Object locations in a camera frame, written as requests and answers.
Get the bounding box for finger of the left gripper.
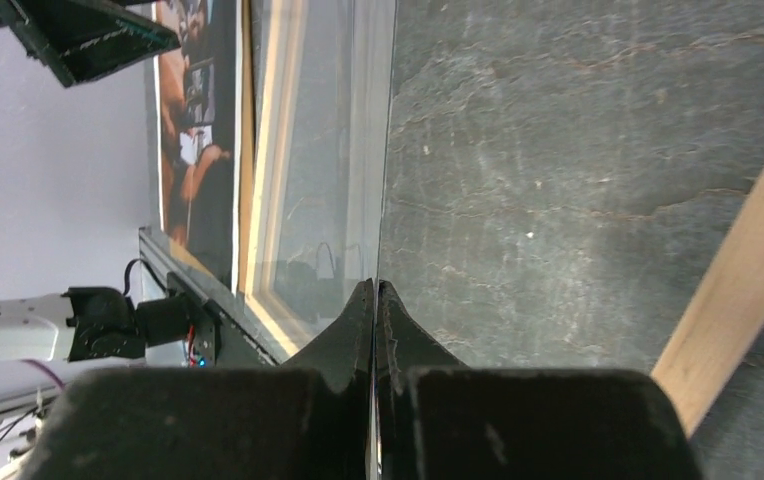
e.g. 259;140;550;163
0;0;180;88

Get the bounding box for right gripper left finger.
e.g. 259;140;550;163
20;280;376;479

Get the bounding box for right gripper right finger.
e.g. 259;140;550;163
376;281;703;479

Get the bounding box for printed photo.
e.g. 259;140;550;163
154;0;241;286

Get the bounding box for clear acrylic sheet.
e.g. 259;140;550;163
261;1;396;479

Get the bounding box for wooden picture frame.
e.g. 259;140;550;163
244;1;309;358

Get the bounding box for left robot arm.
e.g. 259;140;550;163
0;0;192;363

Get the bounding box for wooden clothes rack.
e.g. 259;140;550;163
652;168;764;436

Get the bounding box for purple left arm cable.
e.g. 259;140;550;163
20;358;69;392

